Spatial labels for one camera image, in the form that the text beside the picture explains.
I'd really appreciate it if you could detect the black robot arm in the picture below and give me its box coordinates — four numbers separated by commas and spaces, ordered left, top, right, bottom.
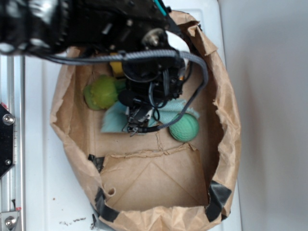
0, 0, 184, 101

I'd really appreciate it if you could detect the fuzzy lime green toy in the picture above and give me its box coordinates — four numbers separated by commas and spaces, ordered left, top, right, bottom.
83, 75, 126, 111

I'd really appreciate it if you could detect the teal green ball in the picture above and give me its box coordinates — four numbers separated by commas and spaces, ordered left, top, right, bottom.
169, 114, 199, 142

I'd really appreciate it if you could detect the teal blue cloth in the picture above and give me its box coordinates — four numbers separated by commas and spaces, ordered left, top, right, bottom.
101, 99, 200, 133

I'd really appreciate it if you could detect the aluminium frame rail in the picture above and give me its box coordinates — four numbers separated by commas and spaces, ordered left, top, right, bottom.
0, 55, 25, 231

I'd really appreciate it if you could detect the metal corner bracket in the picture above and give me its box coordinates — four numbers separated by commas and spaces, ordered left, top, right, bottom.
0, 211, 21, 231

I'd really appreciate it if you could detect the brown paper bag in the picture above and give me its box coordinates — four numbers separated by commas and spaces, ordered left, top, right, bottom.
50, 11, 241, 231

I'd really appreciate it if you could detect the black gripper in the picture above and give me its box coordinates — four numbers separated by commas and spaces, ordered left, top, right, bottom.
55, 0, 193, 102

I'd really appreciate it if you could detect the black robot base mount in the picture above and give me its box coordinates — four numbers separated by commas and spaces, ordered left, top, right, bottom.
0, 103, 15, 179

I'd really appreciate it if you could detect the yellow sponge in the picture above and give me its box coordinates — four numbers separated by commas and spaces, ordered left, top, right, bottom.
109, 62, 125, 77

